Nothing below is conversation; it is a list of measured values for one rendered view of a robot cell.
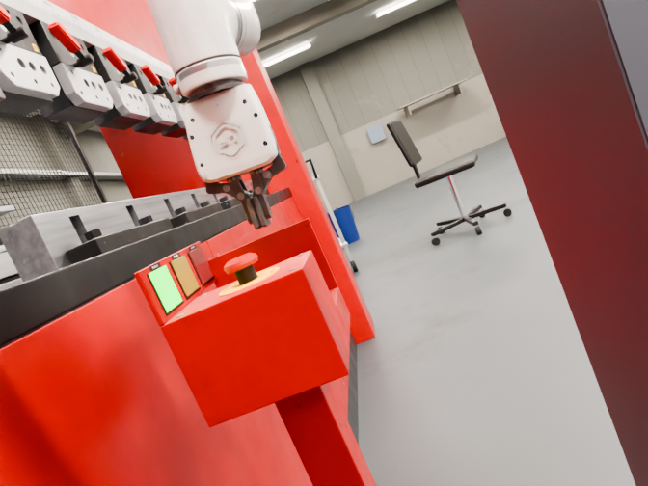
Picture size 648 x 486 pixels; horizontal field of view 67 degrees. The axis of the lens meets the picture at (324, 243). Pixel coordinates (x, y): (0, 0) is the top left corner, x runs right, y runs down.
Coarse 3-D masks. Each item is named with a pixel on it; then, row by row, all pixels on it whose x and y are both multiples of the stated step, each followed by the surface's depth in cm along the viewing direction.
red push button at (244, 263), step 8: (240, 256) 53; (248, 256) 52; (256, 256) 53; (232, 264) 52; (240, 264) 52; (248, 264) 52; (232, 272) 52; (240, 272) 53; (248, 272) 53; (240, 280) 53; (248, 280) 53
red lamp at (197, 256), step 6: (192, 252) 64; (198, 252) 66; (192, 258) 63; (198, 258) 65; (204, 258) 67; (198, 264) 64; (204, 264) 66; (198, 270) 63; (204, 270) 65; (210, 270) 67; (204, 276) 65; (210, 276) 67; (204, 282) 64
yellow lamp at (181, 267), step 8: (184, 256) 61; (176, 264) 58; (184, 264) 60; (176, 272) 57; (184, 272) 59; (192, 272) 61; (184, 280) 58; (192, 280) 60; (184, 288) 57; (192, 288) 59
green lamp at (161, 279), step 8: (152, 272) 51; (160, 272) 53; (168, 272) 55; (152, 280) 51; (160, 280) 52; (168, 280) 54; (160, 288) 51; (168, 288) 53; (176, 288) 55; (160, 296) 51; (168, 296) 52; (176, 296) 54; (168, 304) 52; (176, 304) 54
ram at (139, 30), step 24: (0, 0) 83; (48, 0) 100; (72, 0) 111; (96, 0) 126; (120, 0) 143; (144, 0) 168; (96, 24) 119; (120, 24) 135; (144, 24) 156; (120, 48) 128; (144, 48) 147; (168, 72) 161
